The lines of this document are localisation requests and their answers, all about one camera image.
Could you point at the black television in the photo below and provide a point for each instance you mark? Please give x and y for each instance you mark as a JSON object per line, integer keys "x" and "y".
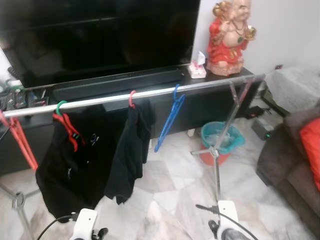
{"x": 95, "y": 35}

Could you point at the white tissue box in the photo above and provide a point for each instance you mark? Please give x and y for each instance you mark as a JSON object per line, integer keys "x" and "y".
{"x": 197, "y": 71}

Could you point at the silver clothes rack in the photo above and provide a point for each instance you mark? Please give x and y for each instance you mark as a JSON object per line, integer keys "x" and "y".
{"x": 110, "y": 99}

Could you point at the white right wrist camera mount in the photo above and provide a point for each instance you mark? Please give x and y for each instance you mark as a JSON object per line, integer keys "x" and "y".
{"x": 228, "y": 215}

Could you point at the red bin with teal bag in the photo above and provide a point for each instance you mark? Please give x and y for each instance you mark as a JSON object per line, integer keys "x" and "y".
{"x": 235, "y": 137}

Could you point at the red laughing Buddha statue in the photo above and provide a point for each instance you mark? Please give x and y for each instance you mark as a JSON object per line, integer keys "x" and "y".
{"x": 225, "y": 50}

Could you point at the red cushion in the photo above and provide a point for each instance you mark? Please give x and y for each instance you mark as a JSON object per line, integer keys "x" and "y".
{"x": 311, "y": 150}

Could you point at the black soundbar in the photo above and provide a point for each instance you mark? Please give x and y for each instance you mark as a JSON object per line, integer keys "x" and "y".
{"x": 120, "y": 84}

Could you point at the black t-shirt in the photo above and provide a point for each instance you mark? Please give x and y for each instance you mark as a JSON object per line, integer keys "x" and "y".
{"x": 75, "y": 180}

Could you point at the blue plastic hanger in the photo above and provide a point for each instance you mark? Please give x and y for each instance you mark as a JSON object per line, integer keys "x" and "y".
{"x": 172, "y": 114}

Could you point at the grey cloth-covered box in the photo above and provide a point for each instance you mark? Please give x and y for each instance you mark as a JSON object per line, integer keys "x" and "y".
{"x": 295, "y": 87}

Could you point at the red hanger with green hook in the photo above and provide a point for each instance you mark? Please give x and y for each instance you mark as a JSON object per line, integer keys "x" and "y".
{"x": 67, "y": 126}

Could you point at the black TV console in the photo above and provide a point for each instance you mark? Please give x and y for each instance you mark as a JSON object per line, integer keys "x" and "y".
{"x": 210, "y": 107}

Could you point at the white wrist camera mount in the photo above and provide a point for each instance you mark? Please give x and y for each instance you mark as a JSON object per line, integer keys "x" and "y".
{"x": 228, "y": 215}
{"x": 85, "y": 222}

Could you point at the black garment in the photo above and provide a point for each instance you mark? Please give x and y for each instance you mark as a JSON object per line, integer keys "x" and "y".
{"x": 127, "y": 150}

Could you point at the dark grey sofa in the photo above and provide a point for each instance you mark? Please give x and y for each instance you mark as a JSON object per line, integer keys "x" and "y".
{"x": 280, "y": 160}

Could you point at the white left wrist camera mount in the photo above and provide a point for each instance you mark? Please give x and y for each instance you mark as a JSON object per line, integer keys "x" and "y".
{"x": 85, "y": 222}

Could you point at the black box with green light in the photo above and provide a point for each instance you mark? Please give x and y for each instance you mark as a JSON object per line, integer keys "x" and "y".
{"x": 261, "y": 131}

